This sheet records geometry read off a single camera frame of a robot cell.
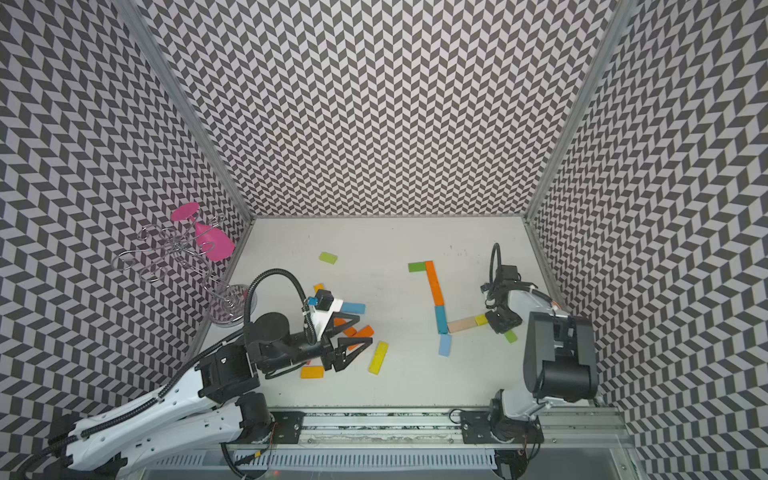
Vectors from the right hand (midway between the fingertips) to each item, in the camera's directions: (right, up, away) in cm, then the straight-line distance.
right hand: (509, 328), depth 89 cm
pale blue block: (-20, -4, -1) cm, 20 cm away
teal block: (-20, +2, +4) cm, 21 cm away
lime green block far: (-61, +21, +19) cm, 67 cm away
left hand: (-41, +6, -27) cm, 50 cm away
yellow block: (-8, +2, +2) cm, 9 cm away
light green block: (0, -2, -1) cm, 3 cm away
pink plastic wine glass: (-87, +26, -4) cm, 91 cm away
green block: (-27, +18, +14) cm, 35 cm away
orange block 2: (-44, -1, -2) cm, 44 cm away
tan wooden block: (-13, +1, +1) cm, 13 cm away
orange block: (-44, +7, -26) cm, 52 cm away
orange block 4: (-21, +9, +9) cm, 24 cm away
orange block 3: (-22, +13, +12) cm, 28 cm away
